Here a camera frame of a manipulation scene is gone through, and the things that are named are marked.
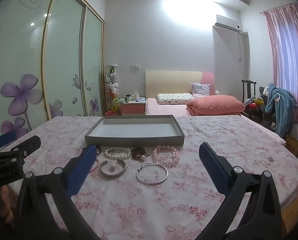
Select pink floral tablecloth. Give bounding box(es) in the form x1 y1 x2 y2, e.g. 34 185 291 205
7 115 298 240

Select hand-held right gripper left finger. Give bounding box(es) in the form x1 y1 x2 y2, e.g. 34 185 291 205
14 144 102 240

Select lilac patterned pillow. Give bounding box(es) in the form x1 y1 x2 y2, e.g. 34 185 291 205
190 82 211 97

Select pink nightstand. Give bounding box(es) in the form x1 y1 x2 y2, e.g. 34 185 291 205
120 101 147 116

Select pink curtain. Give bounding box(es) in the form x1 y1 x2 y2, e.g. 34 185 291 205
260 4 298 123

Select thin silver bangle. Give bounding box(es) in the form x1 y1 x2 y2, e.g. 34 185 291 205
135 163 169 186

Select dark red bead bracelet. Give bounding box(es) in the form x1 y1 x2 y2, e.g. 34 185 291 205
131 147 152 161

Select folded orange duvet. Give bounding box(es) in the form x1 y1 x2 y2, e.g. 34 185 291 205
186 95 247 116

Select person's left hand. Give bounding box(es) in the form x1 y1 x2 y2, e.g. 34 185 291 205
0 184 15 224

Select pink bead bracelet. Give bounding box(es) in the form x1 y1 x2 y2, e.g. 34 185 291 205
151 145 181 168

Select clear tube of plush toys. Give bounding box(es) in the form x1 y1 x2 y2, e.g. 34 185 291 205
104 65 121 117

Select red and yellow toys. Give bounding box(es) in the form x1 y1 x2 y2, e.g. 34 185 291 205
247 99 265 110

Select blue fleece garment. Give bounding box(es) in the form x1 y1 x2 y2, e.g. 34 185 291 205
265 83 298 137

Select white pearl bracelet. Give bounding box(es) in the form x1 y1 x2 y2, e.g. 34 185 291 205
104 147 131 160

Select cardboard box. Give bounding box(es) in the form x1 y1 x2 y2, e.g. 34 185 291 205
285 135 298 155

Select beige and pink headboard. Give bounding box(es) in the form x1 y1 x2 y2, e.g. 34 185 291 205
145 70 214 99

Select pink pearl bracelet black beads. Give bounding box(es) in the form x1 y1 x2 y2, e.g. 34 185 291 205
89 147 102 173

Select dark wooden chair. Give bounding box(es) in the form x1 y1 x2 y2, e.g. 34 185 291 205
241 79 258 105

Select silver cuff bracelet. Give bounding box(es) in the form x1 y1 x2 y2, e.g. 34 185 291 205
99 159 127 180

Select grey shallow tray box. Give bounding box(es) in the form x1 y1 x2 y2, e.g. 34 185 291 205
85 114 185 147

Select sliding wardrobe purple flower print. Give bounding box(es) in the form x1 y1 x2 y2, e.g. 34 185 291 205
0 0 106 140

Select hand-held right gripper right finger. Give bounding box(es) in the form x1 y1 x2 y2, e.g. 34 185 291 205
198 142 282 240

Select cream patterned pillow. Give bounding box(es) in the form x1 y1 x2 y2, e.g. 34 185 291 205
156 93 194 105

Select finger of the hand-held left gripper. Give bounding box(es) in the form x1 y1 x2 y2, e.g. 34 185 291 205
0 135 42 165
0 131 17 153

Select bed with pink sheet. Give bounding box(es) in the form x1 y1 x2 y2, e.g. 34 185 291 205
145 95 247 117

